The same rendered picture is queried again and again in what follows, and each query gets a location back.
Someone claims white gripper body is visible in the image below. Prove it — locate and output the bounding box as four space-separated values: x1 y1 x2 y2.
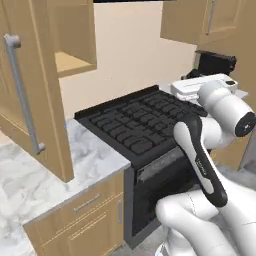
170 75 219 103

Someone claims wooden open cabinet door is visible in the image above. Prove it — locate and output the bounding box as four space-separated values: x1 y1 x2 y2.
0 0 75 184

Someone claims black countertop appliance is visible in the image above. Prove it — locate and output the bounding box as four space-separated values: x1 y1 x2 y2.
185 49 238 80

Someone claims black stove with hob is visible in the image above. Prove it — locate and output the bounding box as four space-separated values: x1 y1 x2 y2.
73 84 214 250

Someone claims black oven door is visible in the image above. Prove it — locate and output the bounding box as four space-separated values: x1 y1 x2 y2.
131 153 203 238

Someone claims wooden drawer front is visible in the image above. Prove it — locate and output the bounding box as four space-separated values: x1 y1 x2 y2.
22 170 125 248

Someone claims wooden closed wall cabinet door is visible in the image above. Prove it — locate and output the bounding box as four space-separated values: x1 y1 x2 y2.
159 0 247 46

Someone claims grey wall cabinet handle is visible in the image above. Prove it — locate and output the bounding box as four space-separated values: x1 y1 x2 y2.
205 0 217 36

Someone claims wooden open wall cabinet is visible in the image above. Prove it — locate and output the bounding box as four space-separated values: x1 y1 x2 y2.
46 0 98 80

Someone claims grey cupboard door handle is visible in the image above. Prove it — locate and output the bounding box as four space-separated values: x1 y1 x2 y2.
116 198 124 225

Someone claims grey drawer handle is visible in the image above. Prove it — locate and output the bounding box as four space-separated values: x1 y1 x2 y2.
72 193 102 214

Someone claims grey cabinet door handle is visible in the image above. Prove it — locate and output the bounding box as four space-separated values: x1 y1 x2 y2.
3 33 46 155

